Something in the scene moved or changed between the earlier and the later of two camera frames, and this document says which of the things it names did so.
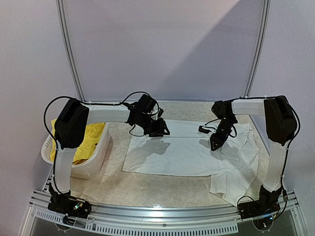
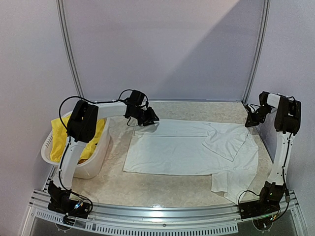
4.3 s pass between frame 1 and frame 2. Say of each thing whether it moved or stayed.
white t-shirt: stayed
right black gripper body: moved
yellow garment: stayed
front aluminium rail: stayed
